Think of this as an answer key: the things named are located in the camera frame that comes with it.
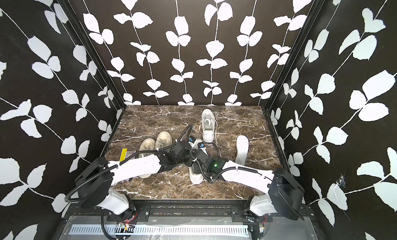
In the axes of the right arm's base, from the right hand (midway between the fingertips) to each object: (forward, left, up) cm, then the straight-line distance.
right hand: (196, 161), depth 83 cm
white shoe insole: (+16, -29, -8) cm, 34 cm away
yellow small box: (+7, +46, -7) cm, 47 cm away
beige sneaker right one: (+16, +22, -4) cm, 27 cm away
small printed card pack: (+8, +42, -6) cm, 43 cm away
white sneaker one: (+27, -7, 0) cm, 27 cm away
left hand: (+5, +1, +1) cm, 5 cm away
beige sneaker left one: (+12, +31, -4) cm, 34 cm away
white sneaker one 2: (-9, 0, -1) cm, 9 cm away
